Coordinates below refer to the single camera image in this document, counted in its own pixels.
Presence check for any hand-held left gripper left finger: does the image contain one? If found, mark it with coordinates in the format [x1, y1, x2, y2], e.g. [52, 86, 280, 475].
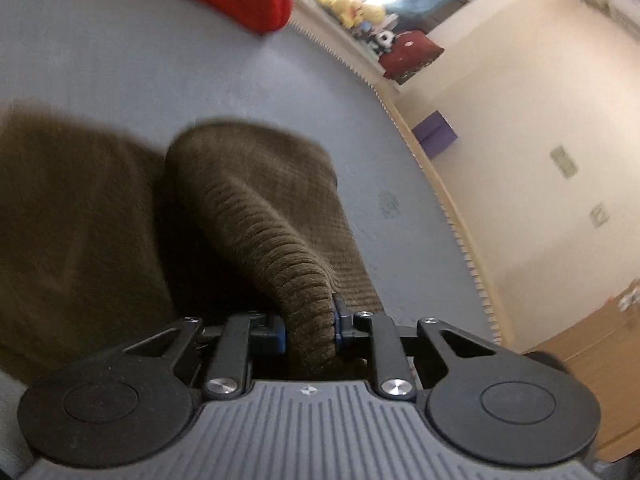
[122, 311, 289, 402]

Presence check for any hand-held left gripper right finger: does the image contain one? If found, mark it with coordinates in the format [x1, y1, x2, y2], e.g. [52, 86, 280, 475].
[330, 293, 502, 402]

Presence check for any brown knitted cloth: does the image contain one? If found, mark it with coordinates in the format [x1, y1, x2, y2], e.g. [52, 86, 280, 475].
[0, 104, 387, 386]

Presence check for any purple box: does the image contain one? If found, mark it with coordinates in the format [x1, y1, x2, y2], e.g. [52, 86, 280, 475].
[410, 111, 459, 159]

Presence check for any wooden cabinet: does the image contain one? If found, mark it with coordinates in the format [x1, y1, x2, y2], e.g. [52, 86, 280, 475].
[520, 280, 640, 462]

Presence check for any dark red cushion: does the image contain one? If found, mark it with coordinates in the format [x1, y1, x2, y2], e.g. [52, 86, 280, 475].
[377, 29, 446, 84]

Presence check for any black and white plush toy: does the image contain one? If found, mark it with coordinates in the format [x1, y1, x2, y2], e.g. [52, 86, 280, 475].
[369, 29, 399, 57]

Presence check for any grey bed mattress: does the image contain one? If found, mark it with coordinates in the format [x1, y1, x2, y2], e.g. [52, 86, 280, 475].
[0, 0, 504, 480]

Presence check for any yellow plush toy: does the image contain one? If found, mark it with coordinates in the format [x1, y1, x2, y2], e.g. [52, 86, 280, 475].
[307, 0, 389, 29]

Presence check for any wall socket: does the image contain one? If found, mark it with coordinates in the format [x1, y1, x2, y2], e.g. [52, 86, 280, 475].
[549, 144, 580, 180]
[588, 202, 612, 229]

